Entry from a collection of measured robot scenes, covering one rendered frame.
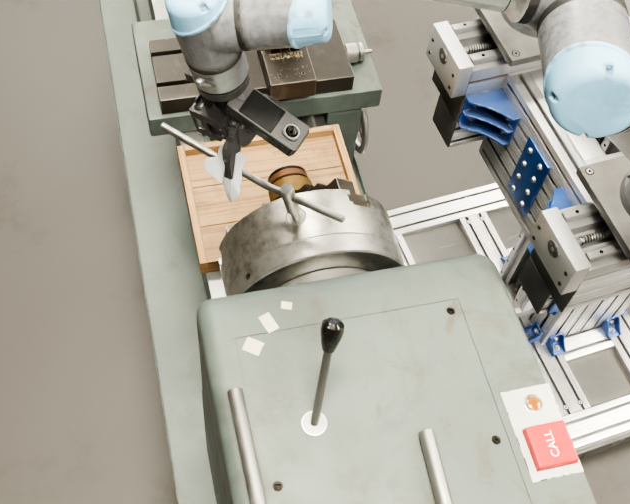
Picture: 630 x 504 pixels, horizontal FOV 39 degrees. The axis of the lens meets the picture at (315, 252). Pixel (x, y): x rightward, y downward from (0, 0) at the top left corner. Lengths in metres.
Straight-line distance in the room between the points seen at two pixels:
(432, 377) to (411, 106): 2.06
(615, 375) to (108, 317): 1.49
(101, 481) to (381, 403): 1.41
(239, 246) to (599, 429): 1.35
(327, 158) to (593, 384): 1.07
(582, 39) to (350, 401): 0.57
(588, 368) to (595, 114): 1.52
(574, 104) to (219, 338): 0.59
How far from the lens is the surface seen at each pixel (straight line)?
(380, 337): 1.31
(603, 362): 2.63
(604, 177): 1.70
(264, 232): 1.44
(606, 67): 1.13
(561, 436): 1.30
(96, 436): 2.60
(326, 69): 2.00
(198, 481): 1.97
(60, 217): 2.96
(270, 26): 1.07
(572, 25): 1.17
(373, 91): 2.03
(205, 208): 1.86
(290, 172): 1.62
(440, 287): 1.37
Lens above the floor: 2.42
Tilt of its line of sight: 58 degrees down
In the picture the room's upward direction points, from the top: 8 degrees clockwise
